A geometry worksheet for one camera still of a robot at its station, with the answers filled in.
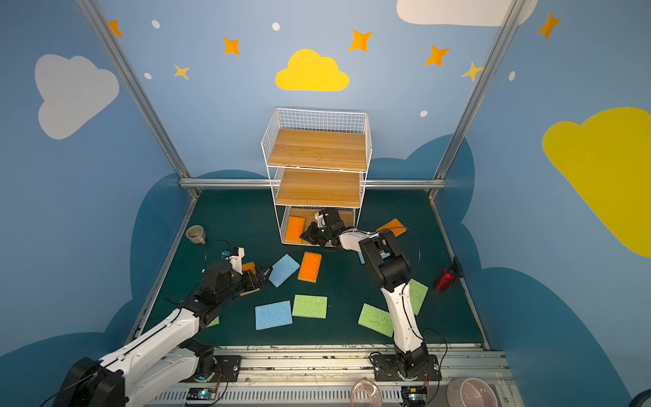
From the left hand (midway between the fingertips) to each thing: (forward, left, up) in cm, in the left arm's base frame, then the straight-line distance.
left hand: (262, 268), depth 85 cm
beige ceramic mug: (+19, +32, -7) cm, 38 cm away
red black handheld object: (-1, -64, -5) cm, 64 cm away
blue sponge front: (-13, -4, -9) cm, 16 cm away
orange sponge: (+22, -9, -6) cm, 24 cm away
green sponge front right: (-14, -39, -8) cm, 42 cm away
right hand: (+19, -11, -5) cm, 22 cm away
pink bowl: (-33, -63, -9) cm, 72 cm away
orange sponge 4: (+26, -52, -9) cm, 58 cm away
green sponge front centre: (-10, -17, -9) cm, 22 cm away
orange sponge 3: (+5, -15, -8) cm, 18 cm away
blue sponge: (+5, -5, -10) cm, 12 cm away
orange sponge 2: (+4, +7, -6) cm, 10 cm away
